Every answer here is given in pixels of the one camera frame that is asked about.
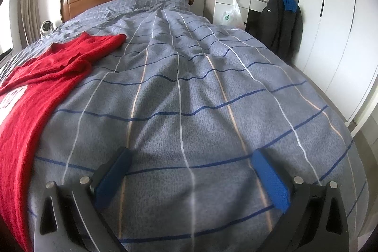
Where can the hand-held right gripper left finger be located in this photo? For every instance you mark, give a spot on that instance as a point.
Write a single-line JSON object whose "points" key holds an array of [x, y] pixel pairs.
{"points": [[113, 178]]}

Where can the beige curtain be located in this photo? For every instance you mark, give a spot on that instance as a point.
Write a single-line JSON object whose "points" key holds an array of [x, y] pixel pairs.
{"points": [[29, 4]]}

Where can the white dresser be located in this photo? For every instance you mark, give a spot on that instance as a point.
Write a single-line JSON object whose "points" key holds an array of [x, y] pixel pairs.
{"points": [[221, 1]]}

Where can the white plastic bag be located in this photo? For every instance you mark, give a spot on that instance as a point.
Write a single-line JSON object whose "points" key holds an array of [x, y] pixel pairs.
{"points": [[233, 17]]}

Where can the small white fan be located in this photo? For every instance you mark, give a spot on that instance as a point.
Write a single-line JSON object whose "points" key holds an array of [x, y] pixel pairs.
{"points": [[46, 28]]}

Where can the grey-blue checked pillow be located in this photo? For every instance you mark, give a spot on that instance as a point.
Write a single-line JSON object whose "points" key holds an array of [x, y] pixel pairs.
{"points": [[133, 5]]}

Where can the black jacket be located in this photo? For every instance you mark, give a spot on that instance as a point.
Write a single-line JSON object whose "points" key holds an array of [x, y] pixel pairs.
{"points": [[277, 27]]}

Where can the blue garment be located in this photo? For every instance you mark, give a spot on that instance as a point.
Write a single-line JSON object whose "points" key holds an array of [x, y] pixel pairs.
{"points": [[288, 2]]}

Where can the white window bench cabinet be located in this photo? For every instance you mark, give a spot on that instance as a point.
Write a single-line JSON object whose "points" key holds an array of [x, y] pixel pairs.
{"points": [[6, 55]]}

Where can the red sweater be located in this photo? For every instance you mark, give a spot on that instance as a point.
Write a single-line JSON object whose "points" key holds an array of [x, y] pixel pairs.
{"points": [[35, 86]]}

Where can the bed with striped grey sheet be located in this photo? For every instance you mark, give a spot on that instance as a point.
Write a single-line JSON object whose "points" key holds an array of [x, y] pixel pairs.
{"points": [[192, 92]]}

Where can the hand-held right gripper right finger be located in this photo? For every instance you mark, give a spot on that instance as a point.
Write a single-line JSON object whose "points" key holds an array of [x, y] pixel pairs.
{"points": [[271, 181]]}

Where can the white wardrobe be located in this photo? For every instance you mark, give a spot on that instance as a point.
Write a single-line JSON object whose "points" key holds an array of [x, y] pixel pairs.
{"points": [[333, 18]]}

